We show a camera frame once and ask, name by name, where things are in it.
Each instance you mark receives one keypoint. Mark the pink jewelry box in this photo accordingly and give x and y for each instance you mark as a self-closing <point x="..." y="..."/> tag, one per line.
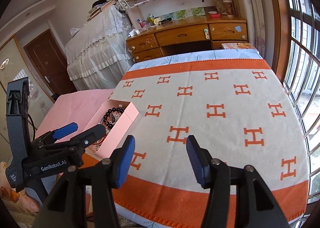
<point x="116" y="116"/>

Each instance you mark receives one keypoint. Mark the window with metal grille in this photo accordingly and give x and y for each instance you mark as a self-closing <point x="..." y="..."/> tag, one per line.
<point x="302" y="84"/>

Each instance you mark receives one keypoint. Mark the wooden desk with drawers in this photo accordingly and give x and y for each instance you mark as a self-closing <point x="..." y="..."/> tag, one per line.
<point x="192" y="34"/>

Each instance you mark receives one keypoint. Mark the left hand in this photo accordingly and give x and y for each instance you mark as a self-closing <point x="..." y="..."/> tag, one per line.
<point x="28" y="203"/>

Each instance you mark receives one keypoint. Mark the magazine on bed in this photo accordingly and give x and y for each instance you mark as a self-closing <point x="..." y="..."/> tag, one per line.
<point x="239" y="45"/>

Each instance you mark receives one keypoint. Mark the blue patterned bed sheet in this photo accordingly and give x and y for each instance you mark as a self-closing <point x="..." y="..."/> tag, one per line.
<point x="198" y="56"/>

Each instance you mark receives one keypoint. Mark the beige curtain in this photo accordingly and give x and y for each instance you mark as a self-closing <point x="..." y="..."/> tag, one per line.
<point x="260" y="25"/>

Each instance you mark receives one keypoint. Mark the pink bed sheet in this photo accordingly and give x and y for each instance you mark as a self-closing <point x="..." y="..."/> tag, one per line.
<point x="78" y="107"/>

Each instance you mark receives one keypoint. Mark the lace covered piano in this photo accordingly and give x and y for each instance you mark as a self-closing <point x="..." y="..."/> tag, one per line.
<point x="96" y="56"/>

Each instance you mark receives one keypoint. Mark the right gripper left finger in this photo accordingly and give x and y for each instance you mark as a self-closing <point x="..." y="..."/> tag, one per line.
<point x="66" y="203"/>

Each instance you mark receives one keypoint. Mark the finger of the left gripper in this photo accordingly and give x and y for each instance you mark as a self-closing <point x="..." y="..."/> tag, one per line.
<point x="88" y="137"/>
<point x="64" y="131"/>

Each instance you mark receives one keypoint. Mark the orange H pattern blanket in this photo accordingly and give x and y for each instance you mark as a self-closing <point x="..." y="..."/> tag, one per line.
<point x="235" y="108"/>

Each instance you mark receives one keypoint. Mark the brown wooden door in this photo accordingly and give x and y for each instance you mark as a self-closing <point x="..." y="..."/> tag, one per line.
<point x="50" y="63"/>

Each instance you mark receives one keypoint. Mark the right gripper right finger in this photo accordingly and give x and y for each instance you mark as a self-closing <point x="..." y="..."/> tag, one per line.
<point x="255" y="204"/>

